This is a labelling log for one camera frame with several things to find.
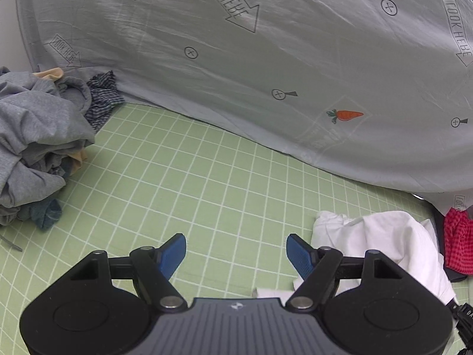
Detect grey strap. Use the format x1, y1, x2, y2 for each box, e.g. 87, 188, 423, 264
0, 234, 23, 253

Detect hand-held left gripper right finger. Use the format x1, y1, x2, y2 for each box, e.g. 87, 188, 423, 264
286, 233, 407, 312

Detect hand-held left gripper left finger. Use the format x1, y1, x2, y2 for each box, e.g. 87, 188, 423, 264
67, 233, 188, 311

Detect green checked bed sheet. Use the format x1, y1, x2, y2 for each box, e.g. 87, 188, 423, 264
0, 101, 461, 355

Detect dark checked cloth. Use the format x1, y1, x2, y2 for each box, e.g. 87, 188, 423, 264
86, 70, 126, 132

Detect grey carrot print blanket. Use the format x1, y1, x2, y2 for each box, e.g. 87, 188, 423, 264
15, 0, 473, 216

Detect red checked cloth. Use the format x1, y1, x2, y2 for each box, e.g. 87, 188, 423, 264
443, 208, 473, 275

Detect white garment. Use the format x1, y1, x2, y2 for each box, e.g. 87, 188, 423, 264
254, 210, 459, 304

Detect dark teal cloth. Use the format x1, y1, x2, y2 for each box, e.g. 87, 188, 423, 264
18, 198, 63, 232

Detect grey garment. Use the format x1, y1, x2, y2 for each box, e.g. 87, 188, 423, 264
0, 67, 97, 227

